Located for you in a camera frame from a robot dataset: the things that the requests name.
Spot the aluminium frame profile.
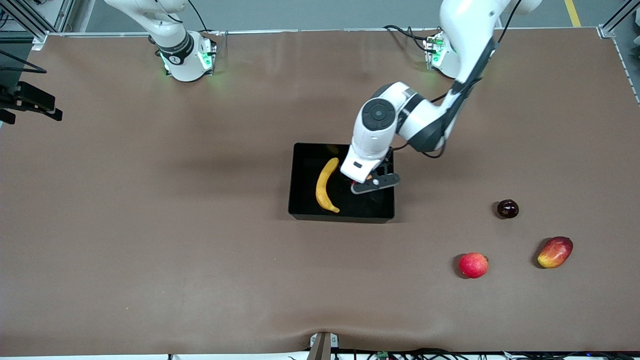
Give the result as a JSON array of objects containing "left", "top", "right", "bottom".
[
  {"left": 0, "top": 0, "right": 77, "bottom": 47},
  {"left": 597, "top": 0, "right": 640, "bottom": 40}
]

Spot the black right base cable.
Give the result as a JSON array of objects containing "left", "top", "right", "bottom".
[{"left": 186, "top": 0, "right": 212, "bottom": 34}]

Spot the dark purple plum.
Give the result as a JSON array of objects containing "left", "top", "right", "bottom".
[{"left": 496, "top": 199, "right": 520, "bottom": 220}]

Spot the plain red apple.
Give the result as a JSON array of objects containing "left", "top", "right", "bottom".
[{"left": 458, "top": 252, "right": 489, "bottom": 279}]

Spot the yellow banana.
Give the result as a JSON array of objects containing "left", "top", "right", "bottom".
[{"left": 315, "top": 157, "right": 341, "bottom": 214}]

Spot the red and yellow mango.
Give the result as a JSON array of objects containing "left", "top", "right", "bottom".
[{"left": 537, "top": 236, "right": 574, "bottom": 270}]

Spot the black left base cable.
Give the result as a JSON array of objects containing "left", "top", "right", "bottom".
[{"left": 383, "top": 24, "right": 434, "bottom": 54}]

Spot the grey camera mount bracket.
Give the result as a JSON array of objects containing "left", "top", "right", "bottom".
[{"left": 307, "top": 331, "right": 340, "bottom": 360}]

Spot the black rectangular plastic box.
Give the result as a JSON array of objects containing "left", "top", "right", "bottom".
[{"left": 288, "top": 142, "right": 396, "bottom": 224}]

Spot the black base cable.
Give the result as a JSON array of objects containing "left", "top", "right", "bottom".
[
  {"left": 186, "top": 0, "right": 212, "bottom": 34},
  {"left": 383, "top": 24, "right": 434, "bottom": 54}
]

